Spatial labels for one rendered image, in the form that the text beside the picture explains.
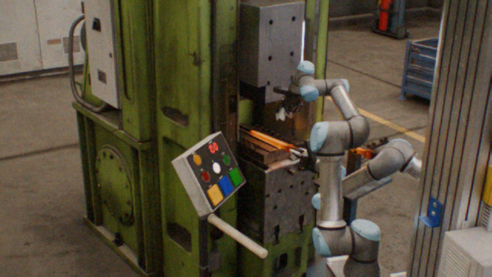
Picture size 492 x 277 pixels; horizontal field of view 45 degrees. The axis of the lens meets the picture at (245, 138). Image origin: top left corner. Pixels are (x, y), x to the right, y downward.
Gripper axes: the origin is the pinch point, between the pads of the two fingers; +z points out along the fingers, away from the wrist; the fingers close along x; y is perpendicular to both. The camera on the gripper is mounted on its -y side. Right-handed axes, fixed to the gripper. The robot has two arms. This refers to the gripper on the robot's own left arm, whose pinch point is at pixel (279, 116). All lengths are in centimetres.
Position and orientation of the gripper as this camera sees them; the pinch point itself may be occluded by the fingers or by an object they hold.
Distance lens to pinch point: 293.6
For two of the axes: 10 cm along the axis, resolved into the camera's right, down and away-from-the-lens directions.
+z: -2.9, 6.8, 6.7
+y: 5.5, 6.9, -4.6
